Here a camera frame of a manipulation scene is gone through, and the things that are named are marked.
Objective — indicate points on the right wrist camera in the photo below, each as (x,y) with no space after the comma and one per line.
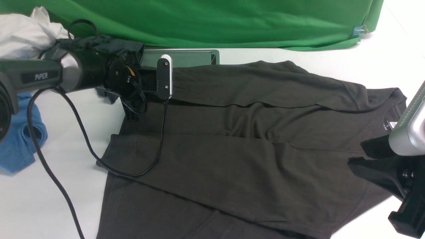
(408,136)

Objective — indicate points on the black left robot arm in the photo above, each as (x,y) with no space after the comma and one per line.
(25,75)

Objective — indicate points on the dark gray long-sleeved shirt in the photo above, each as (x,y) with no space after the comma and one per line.
(254,151)

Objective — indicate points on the metal table cable hatch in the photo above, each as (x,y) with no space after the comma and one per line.
(182,58)

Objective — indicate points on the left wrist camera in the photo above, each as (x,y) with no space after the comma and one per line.
(164,74)

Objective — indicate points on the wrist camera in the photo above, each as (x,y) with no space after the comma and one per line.
(408,136)
(164,74)

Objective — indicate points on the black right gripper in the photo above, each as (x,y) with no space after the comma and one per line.
(402,176)

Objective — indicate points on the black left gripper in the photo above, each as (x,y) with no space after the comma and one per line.
(141,89)

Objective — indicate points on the blue crumpled garment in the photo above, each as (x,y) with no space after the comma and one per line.
(17,148)

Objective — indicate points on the dark teal crumpled garment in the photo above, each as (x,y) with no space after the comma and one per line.
(109,46)

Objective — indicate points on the white crumpled garment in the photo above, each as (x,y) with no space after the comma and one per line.
(24,36)

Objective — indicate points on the green backdrop cloth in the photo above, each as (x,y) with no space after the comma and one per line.
(302,25)

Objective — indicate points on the blue binder clip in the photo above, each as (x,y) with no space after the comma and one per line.
(359,31)

